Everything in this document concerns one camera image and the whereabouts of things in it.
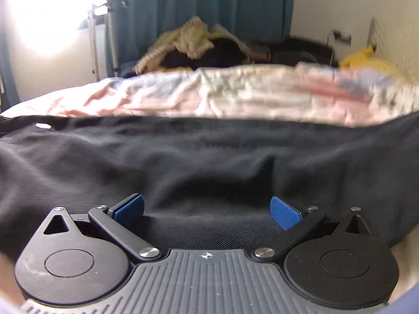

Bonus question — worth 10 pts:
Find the cream padded headboard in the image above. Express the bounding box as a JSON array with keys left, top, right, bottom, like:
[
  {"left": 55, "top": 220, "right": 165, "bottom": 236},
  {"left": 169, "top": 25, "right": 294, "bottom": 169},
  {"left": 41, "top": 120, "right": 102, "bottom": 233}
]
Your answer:
[{"left": 369, "top": 16, "right": 419, "bottom": 84}]

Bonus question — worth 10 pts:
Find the garment steamer stand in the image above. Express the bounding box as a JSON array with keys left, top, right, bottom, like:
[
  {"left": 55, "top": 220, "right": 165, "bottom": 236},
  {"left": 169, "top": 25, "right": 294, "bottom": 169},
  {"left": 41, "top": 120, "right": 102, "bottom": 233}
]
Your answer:
[{"left": 88, "top": 0, "right": 130, "bottom": 80}]

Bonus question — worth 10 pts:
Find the dark clothes heap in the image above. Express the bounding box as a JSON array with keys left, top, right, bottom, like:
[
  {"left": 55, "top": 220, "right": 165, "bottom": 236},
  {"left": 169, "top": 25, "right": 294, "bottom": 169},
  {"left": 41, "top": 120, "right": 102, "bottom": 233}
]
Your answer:
[{"left": 160, "top": 37, "right": 251, "bottom": 71}]

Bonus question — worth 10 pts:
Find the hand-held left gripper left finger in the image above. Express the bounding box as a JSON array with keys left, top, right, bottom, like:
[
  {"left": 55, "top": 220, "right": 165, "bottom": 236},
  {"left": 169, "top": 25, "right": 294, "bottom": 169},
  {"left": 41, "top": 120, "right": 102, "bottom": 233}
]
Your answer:
[{"left": 42, "top": 194, "right": 162, "bottom": 263}]

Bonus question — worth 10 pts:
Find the pastel duvet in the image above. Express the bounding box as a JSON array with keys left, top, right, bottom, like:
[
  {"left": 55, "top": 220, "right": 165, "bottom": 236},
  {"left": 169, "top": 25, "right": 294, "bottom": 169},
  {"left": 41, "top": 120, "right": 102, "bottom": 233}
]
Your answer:
[{"left": 0, "top": 63, "right": 419, "bottom": 305}]

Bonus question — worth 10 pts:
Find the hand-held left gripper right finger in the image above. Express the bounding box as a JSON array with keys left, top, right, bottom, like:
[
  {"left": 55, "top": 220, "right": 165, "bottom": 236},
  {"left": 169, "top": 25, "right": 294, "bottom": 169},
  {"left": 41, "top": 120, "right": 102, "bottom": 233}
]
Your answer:
[{"left": 253, "top": 195, "right": 382, "bottom": 263}]

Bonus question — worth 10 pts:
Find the wall socket with plug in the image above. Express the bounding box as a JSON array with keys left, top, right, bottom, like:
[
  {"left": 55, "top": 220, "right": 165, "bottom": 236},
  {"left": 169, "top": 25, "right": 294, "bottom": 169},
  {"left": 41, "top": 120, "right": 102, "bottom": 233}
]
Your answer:
[{"left": 332, "top": 30, "right": 353, "bottom": 45}]

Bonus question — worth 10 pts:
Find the grey cushion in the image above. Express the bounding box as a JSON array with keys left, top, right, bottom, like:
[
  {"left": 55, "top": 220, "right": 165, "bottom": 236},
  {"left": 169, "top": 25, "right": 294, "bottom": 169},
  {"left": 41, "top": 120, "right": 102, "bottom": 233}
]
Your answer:
[{"left": 210, "top": 22, "right": 250, "bottom": 53}]

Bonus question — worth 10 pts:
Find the window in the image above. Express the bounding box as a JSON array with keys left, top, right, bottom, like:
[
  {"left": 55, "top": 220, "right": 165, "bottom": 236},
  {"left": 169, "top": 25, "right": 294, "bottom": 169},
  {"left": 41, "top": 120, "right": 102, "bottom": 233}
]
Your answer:
[{"left": 5, "top": 0, "right": 116, "bottom": 58}]

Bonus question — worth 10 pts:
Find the cream knit blanket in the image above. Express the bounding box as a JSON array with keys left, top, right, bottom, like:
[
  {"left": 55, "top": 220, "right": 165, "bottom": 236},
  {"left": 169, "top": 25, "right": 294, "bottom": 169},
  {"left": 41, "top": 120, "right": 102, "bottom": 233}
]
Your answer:
[{"left": 134, "top": 16, "right": 214, "bottom": 75}]

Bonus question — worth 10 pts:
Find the black sofa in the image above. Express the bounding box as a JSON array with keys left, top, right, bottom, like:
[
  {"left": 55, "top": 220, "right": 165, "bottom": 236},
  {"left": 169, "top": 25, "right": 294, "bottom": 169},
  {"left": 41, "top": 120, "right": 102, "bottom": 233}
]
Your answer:
[{"left": 245, "top": 37, "right": 340, "bottom": 69}]

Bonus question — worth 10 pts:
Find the yellow plush toy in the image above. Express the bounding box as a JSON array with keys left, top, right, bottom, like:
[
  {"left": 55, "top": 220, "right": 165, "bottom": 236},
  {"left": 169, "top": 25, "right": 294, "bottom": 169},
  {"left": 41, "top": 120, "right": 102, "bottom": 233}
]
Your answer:
[{"left": 338, "top": 45, "right": 407, "bottom": 80}]

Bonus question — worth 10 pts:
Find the dark blue curtain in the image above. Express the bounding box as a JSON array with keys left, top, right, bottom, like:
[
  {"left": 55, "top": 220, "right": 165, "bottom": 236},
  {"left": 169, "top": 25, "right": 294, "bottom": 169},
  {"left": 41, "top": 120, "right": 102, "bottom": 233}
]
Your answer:
[{"left": 109, "top": 0, "right": 296, "bottom": 73}]

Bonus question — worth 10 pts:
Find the black fleece garment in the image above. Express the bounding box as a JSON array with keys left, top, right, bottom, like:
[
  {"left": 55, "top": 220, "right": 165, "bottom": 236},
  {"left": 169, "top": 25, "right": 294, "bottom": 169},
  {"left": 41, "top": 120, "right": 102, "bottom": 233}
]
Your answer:
[{"left": 0, "top": 110, "right": 419, "bottom": 264}]

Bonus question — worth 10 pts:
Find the grey-blue curtain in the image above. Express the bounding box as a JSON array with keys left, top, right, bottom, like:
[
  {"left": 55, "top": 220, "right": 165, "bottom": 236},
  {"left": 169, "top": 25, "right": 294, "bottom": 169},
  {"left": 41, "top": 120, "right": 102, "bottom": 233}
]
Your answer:
[{"left": 0, "top": 31, "right": 21, "bottom": 107}]

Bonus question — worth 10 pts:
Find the white spotted cloth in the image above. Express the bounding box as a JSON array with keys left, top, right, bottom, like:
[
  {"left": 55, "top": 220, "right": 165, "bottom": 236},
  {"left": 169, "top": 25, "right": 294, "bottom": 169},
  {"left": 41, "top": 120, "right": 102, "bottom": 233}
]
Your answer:
[{"left": 369, "top": 81, "right": 419, "bottom": 112}]

